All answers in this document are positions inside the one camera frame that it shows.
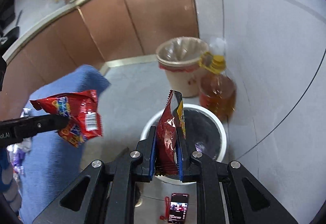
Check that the white round trash can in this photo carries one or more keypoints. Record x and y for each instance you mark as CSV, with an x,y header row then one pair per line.
x,y
206,131

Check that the brown kitchen cabinets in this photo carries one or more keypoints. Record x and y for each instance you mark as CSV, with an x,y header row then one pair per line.
x,y
91,33

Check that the red snack chip bag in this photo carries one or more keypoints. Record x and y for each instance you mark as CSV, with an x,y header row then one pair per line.
x,y
82,110

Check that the blue white gloved left hand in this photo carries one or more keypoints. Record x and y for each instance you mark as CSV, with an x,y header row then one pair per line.
x,y
8,185

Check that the dark red snack wrapper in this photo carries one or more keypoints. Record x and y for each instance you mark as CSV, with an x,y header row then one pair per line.
x,y
171,119

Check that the yellow capped cooking oil bottle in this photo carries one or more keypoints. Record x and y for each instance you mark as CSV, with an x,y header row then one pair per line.
x,y
217,90

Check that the beige lined trash bin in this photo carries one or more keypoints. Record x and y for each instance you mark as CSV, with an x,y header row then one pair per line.
x,y
179,58

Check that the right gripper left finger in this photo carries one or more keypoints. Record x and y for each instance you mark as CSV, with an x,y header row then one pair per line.
x,y
144,171

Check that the smartphone with red strap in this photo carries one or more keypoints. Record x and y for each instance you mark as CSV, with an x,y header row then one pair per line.
x,y
175,208

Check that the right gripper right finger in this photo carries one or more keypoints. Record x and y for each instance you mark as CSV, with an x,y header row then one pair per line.
x,y
184,149

